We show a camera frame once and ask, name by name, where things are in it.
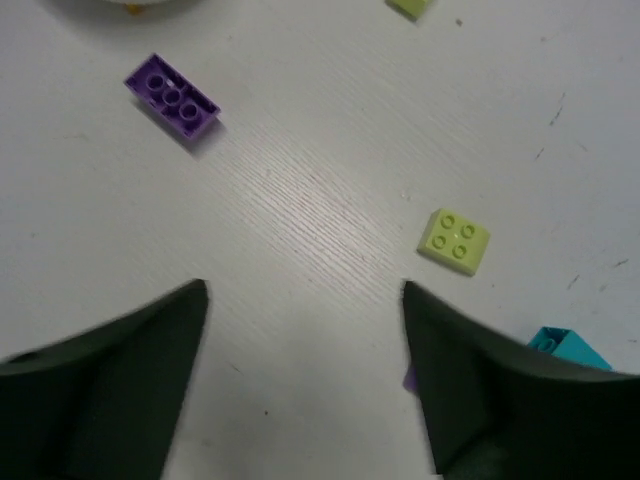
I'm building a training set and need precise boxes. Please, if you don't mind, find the purple curved lego brick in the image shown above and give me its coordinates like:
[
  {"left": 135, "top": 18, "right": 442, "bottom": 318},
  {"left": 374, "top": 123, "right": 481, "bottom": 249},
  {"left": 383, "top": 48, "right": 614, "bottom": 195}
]
[{"left": 403, "top": 364, "right": 418, "bottom": 395}]

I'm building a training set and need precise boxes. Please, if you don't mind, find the cyan lego brick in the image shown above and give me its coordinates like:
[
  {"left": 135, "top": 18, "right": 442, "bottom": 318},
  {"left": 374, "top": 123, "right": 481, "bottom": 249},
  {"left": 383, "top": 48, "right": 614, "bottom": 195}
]
[{"left": 528, "top": 327, "right": 612, "bottom": 371}]

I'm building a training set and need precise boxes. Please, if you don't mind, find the pale lime lego brick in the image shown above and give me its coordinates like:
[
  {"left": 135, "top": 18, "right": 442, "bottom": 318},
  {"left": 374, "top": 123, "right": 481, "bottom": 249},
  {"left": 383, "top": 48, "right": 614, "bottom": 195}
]
[{"left": 416, "top": 208, "right": 491, "bottom": 277}]

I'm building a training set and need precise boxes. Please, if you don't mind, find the purple 2x4 lego brick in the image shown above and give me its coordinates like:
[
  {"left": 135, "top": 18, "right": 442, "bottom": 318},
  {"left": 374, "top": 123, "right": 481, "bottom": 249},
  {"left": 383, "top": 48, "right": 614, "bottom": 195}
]
[{"left": 124, "top": 53, "right": 221, "bottom": 141}]

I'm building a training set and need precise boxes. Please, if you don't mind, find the white round divided container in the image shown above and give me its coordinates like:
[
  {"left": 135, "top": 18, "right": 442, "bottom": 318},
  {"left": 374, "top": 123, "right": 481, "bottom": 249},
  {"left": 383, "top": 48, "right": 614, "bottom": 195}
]
[{"left": 56, "top": 0, "right": 190, "bottom": 8}]

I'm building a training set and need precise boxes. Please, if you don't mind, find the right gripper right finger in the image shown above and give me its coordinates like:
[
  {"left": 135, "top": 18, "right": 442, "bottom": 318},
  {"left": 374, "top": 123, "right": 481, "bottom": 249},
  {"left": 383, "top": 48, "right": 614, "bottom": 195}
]
[{"left": 402, "top": 281, "right": 639, "bottom": 479}]

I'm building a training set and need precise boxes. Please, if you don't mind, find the lime 2x2 lego brick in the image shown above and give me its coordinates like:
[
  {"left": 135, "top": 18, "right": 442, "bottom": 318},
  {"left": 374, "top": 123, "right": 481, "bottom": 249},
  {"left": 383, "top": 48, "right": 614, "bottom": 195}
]
[{"left": 385, "top": 0, "right": 432, "bottom": 22}]

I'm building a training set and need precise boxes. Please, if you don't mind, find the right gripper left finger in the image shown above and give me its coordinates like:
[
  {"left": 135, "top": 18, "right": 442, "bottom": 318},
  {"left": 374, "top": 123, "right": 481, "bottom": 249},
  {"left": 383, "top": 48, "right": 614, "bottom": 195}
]
[{"left": 1, "top": 279, "right": 208, "bottom": 479}]

